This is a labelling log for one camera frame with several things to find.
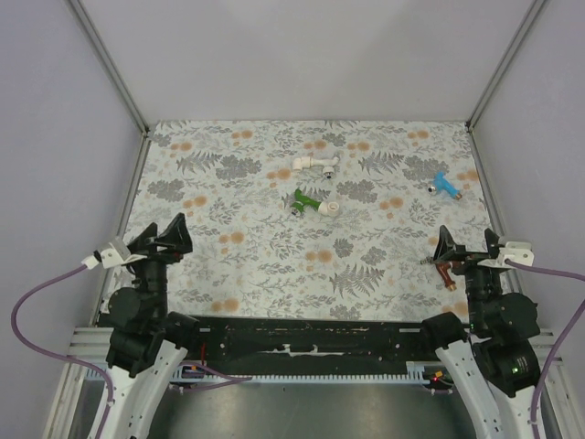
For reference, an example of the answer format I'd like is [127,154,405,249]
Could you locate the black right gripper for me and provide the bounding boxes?
[431,224,507,331]

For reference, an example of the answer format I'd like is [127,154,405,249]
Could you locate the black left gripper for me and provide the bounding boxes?
[124,212,193,318]

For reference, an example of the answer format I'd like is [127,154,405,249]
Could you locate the white PVC elbow fitting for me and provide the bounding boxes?
[317,201,340,217]

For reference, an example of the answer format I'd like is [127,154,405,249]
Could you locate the green faucet chrome knob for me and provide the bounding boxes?
[291,188,322,216]

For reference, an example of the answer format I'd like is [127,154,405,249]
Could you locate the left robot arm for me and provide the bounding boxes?
[90,213,201,438]

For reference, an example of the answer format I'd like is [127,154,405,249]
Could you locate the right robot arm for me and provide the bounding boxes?
[169,228,545,438]

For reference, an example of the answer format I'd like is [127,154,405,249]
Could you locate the white faucet with elbow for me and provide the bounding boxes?
[292,156,340,179]

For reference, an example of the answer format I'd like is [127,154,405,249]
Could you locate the brown faucet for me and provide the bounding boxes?
[420,257,457,292]

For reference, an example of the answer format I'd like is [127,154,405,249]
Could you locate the blue faucet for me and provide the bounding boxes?
[427,172,463,200]

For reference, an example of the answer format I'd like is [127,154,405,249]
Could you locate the floral patterned table mat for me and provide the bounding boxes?
[125,120,490,322]

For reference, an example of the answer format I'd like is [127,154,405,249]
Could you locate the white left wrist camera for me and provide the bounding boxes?
[81,237,141,270]

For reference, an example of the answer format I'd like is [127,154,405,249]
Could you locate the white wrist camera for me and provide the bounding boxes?
[490,239,535,269]
[81,237,141,270]

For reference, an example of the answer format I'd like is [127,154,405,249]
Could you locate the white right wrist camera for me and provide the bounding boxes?
[490,239,535,269]

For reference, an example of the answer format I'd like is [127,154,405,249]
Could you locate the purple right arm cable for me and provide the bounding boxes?
[422,258,585,439]

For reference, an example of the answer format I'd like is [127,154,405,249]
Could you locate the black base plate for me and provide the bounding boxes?
[169,316,439,376]

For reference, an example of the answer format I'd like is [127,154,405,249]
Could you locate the white slotted cable duct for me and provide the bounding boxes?
[86,360,435,384]

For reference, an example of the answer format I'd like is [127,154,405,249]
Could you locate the aluminium left corner post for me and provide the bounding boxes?
[68,0,152,138]

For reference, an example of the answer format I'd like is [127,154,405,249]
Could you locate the aluminium corner post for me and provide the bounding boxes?
[463,0,549,132]
[68,0,152,138]

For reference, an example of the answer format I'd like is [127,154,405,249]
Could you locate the aluminium right corner post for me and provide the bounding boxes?
[463,0,549,132]

